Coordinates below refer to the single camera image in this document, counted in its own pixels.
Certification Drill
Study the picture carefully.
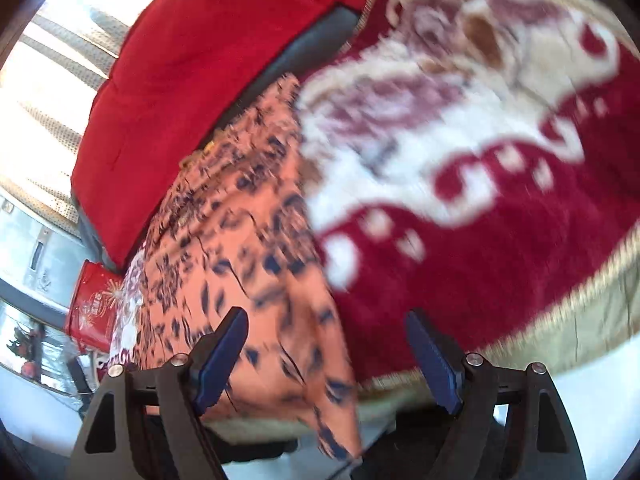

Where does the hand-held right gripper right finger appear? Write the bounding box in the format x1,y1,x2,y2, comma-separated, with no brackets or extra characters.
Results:
405,309,588,480

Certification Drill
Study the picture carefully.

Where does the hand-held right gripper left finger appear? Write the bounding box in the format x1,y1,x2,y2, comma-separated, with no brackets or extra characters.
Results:
67,306,251,480

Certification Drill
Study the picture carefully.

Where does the orange floral garment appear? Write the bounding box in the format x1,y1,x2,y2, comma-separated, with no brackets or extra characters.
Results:
107,72,363,461

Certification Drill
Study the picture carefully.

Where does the red printed tin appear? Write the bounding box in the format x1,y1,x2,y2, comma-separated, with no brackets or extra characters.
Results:
65,260,126,353

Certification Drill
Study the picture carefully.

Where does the floral plush blanket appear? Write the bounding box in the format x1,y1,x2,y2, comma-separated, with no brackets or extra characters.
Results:
100,0,640,441

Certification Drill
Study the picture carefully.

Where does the red blanket on backrest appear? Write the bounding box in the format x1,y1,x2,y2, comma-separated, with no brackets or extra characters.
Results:
70,0,373,271

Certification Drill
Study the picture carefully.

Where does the beige dotted curtain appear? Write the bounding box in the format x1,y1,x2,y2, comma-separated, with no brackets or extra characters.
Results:
0,0,131,221

